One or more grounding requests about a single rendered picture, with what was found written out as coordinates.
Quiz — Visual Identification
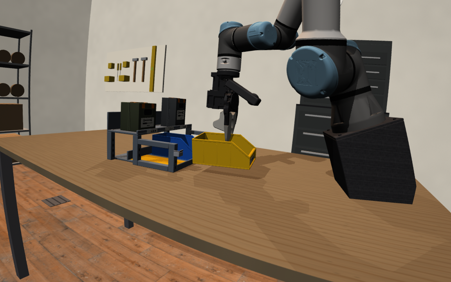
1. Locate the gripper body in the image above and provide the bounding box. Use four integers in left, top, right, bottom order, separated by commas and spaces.
206, 70, 240, 111

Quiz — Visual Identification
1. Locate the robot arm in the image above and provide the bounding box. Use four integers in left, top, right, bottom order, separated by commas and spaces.
216, 0, 386, 133

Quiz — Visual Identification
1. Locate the yellow bin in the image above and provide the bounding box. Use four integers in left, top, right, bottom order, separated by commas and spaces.
192, 132, 256, 170

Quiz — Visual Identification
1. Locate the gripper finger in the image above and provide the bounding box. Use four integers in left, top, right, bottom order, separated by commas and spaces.
231, 108, 238, 134
213, 98, 232, 141

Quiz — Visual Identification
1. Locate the blue bin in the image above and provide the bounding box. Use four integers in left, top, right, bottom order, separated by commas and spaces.
152, 132, 194, 160

